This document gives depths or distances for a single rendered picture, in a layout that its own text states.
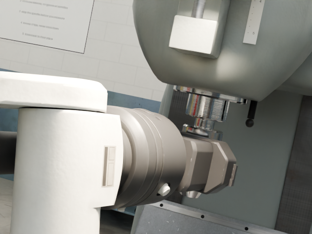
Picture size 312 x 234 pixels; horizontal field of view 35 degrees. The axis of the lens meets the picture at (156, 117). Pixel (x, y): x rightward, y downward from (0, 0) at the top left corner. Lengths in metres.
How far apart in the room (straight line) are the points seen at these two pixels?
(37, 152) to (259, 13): 0.25
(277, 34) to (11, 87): 0.26
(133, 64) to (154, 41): 4.61
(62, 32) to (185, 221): 4.65
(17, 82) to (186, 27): 0.17
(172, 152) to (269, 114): 0.52
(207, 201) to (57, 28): 4.69
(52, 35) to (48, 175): 5.21
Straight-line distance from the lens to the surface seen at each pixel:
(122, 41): 5.18
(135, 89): 5.07
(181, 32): 0.45
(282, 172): 0.93
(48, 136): 0.35
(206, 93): 0.52
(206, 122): 0.56
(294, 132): 0.93
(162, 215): 0.97
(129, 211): 4.34
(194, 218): 0.95
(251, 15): 0.48
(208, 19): 0.45
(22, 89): 0.34
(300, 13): 0.50
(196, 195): 0.57
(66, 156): 0.35
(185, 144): 0.47
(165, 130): 0.43
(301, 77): 0.66
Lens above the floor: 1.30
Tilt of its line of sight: 3 degrees down
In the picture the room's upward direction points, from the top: 11 degrees clockwise
